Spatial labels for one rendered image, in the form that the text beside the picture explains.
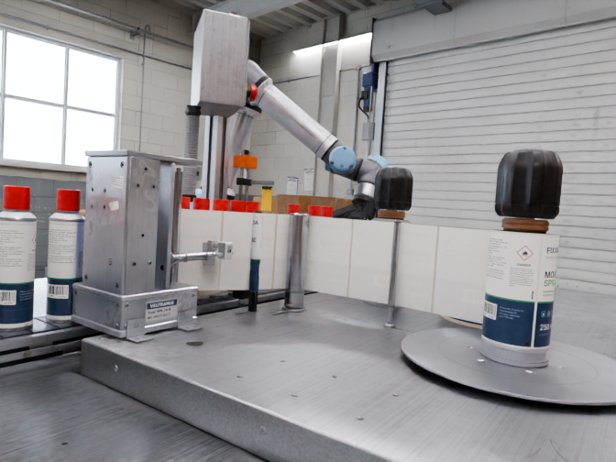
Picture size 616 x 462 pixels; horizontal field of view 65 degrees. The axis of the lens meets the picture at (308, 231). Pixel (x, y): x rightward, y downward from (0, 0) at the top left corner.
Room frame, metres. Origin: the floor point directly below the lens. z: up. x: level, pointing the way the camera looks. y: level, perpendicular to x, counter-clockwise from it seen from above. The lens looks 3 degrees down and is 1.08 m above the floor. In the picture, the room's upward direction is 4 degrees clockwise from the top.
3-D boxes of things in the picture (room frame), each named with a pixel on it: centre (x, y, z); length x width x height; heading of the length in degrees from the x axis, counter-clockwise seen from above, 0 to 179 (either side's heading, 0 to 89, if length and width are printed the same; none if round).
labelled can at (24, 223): (0.69, 0.42, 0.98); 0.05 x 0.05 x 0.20
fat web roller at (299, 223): (0.93, 0.02, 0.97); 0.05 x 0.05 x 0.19
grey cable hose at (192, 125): (1.08, 0.27, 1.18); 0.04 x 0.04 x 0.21
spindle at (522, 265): (0.66, -0.30, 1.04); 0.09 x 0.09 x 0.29
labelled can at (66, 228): (0.75, 0.38, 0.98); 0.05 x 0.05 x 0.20
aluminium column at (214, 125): (1.20, 0.24, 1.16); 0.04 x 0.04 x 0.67; 55
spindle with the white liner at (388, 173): (1.05, -0.18, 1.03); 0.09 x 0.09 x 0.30
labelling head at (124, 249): (0.75, 0.26, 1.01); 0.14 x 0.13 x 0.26; 145
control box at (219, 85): (1.11, 0.23, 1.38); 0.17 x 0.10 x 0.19; 20
